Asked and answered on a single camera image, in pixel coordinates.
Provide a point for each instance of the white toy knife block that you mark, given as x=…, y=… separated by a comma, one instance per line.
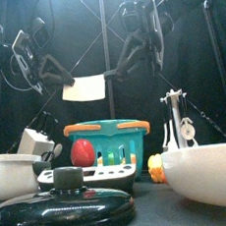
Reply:
x=34, y=142

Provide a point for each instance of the grey toy spoon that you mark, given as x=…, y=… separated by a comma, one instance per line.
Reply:
x=57, y=150

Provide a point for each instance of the white utensil rack stand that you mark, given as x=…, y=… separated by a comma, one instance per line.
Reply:
x=176, y=121

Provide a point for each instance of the red toy tomato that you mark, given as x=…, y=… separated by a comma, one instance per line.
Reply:
x=82, y=153

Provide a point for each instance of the white toy pizza cutter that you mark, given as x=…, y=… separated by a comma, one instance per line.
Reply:
x=187, y=130

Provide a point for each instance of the small black utensil cup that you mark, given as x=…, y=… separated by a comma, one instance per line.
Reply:
x=41, y=167

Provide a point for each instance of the green toy inside basket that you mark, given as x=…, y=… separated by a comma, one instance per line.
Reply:
x=111, y=158

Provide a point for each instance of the white toy pot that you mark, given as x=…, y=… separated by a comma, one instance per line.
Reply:
x=13, y=176

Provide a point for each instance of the yellow toy bell pepper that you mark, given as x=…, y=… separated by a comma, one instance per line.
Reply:
x=155, y=168

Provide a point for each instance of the white black toy tray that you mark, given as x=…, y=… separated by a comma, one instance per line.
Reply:
x=105, y=176

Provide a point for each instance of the black glossy pot lid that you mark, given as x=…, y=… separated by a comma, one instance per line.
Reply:
x=63, y=212

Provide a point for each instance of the large white bowl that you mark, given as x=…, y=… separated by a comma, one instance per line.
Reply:
x=210, y=174

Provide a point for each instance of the grey vertical frame pole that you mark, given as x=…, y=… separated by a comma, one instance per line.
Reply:
x=104, y=36

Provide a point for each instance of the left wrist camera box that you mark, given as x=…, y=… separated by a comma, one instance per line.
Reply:
x=40, y=33

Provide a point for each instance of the black slanted frame strut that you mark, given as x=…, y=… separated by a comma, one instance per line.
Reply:
x=221, y=74

